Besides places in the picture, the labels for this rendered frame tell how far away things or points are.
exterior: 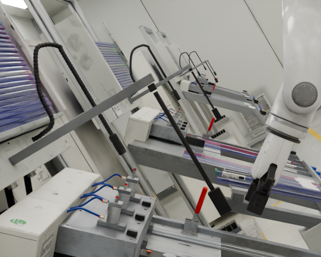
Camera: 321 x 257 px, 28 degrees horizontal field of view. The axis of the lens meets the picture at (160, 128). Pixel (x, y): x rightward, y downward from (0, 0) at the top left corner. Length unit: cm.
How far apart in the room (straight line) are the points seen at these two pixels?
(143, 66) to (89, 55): 345
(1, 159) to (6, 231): 16
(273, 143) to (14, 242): 56
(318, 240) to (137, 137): 92
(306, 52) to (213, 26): 761
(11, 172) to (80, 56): 126
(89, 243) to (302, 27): 56
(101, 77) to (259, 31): 662
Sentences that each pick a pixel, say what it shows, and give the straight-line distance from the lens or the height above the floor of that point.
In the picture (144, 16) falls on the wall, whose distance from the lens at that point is 887.
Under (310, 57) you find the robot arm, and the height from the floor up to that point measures 123.
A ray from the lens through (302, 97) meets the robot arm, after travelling 120.
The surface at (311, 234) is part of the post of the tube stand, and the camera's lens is 171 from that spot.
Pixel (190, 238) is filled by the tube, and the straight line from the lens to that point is 135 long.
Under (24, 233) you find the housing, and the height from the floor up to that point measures 124.
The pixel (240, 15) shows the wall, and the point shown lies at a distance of 882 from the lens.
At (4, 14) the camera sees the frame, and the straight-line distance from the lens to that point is 148.
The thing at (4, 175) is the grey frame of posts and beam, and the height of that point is 133.
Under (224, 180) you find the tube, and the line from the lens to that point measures 157.
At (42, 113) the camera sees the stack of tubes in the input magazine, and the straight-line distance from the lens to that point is 133.
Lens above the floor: 132
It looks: 3 degrees down
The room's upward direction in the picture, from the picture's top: 31 degrees counter-clockwise
